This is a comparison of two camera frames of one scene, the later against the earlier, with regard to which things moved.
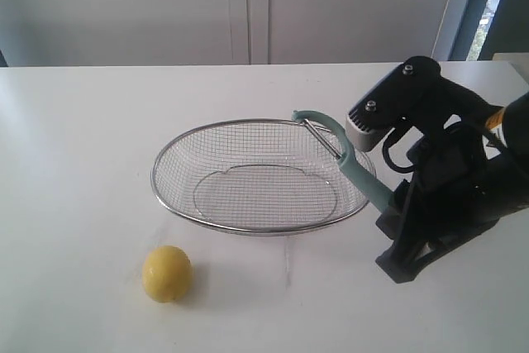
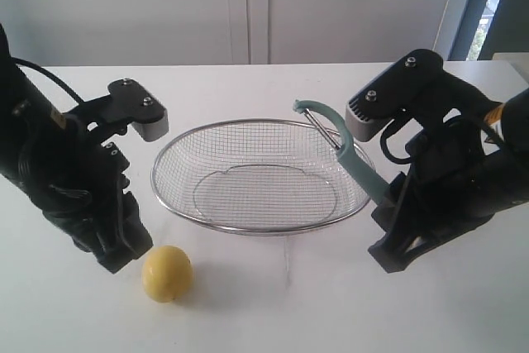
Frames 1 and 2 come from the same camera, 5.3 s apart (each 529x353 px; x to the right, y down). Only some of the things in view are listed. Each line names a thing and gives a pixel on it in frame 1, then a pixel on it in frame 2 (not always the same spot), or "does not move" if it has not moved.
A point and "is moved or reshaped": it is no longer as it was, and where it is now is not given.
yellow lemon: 167,274 does not move
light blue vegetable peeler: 348,164 is moved or reshaped
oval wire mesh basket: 257,176 does not move
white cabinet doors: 152,11 does not move
